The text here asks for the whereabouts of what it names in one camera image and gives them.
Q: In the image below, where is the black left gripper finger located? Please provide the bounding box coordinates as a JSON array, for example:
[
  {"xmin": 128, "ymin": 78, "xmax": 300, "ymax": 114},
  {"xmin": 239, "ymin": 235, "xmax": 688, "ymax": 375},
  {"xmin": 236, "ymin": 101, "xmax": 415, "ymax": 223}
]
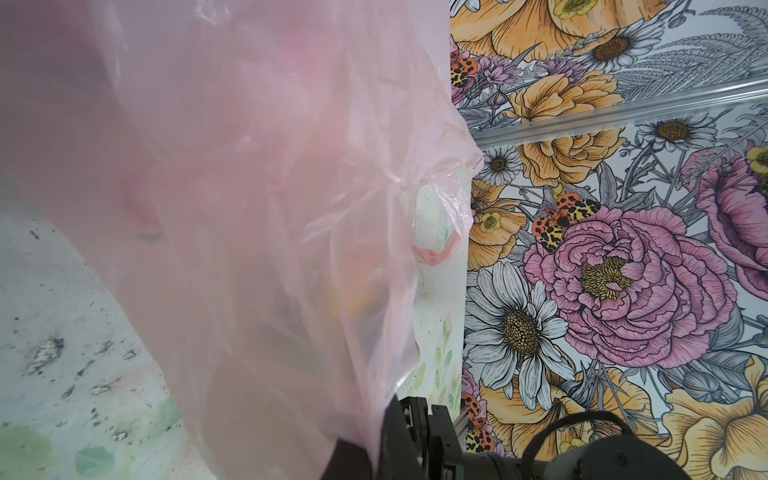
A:
[{"xmin": 321, "ymin": 397, "xmax": 425, "ymax": 480}]

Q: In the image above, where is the pink plastic bag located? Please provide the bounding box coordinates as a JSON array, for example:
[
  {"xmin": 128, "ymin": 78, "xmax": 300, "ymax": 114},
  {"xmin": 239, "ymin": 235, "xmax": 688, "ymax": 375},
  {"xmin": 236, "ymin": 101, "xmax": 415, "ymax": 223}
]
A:
[{"xmin": 1, "ymin": 1, "xmax": 481, "ymax": 479}]

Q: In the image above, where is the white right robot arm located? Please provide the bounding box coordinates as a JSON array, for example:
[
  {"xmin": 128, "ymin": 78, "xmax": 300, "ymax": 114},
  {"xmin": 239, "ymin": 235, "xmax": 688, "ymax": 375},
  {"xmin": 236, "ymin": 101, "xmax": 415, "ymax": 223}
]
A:
[{"xmin": 399, "ymin": 397, "xmax": 689, "ymax": 480}]

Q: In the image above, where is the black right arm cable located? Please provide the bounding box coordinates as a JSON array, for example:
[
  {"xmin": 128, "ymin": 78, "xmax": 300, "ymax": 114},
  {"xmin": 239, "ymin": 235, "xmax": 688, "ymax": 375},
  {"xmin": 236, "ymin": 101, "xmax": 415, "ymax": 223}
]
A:
[{"xmin": 520, "ymin": 410, "xmax": 637, "ymax": 469}]

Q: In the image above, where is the right aluminium corner post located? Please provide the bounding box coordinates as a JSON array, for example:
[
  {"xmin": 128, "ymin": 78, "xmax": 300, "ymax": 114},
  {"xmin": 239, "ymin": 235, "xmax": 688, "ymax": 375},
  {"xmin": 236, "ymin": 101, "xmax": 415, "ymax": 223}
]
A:
[{"xmin": 472, "ymin": 75, "xmax": 767, "ymax": 150}]

